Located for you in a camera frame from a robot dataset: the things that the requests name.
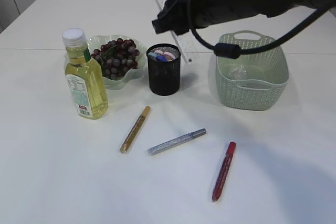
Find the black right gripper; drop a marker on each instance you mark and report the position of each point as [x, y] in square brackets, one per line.
[173, 16]

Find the clear plastic ruler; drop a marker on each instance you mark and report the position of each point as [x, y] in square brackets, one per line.
[184, 42]

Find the pink scissors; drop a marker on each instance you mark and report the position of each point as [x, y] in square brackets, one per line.
[168, 55]

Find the blue scissors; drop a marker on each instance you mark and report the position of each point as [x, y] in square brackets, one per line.
[157, 57]

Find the clear plastic sheet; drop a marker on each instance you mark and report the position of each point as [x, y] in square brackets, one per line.
[243, 75]

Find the purple grape bunch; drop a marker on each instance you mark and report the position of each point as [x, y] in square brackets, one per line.
[116, 58]

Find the yellow tea bottle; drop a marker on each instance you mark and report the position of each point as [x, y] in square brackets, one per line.
[84, 76]

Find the black mesh pen cup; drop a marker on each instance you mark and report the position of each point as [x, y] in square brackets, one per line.
[164, 76]

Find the green wavy glass plate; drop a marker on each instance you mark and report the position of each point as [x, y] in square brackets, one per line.
[98, 40]

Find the silver marker pen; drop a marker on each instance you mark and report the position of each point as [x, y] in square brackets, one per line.
[175, 142]

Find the gold marker pen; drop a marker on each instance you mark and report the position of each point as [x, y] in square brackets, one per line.
[135, 130]

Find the red marker pen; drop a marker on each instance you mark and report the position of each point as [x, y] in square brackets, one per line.
[220, 182]

